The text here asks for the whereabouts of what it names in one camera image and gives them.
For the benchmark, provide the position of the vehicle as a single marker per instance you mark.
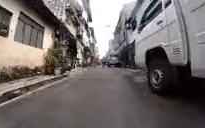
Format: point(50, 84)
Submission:
point(114, 61)

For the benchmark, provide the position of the row of grey buildings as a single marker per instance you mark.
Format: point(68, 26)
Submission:
point(121, 36)

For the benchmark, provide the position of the grey asphalt road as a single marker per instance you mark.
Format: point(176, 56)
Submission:
point(96, 100)

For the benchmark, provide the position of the row of tall buildings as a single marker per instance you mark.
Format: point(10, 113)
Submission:
point(76, 30)

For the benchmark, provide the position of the potted bushes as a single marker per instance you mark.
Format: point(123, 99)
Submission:
point(55, 60)

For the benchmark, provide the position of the white van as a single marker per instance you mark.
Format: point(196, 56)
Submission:
point(176, 40)

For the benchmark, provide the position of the raised concrete pavement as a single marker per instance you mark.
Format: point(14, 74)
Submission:
point(16, 85)

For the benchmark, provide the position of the cream low building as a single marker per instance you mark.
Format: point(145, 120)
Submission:
point(10, 50)

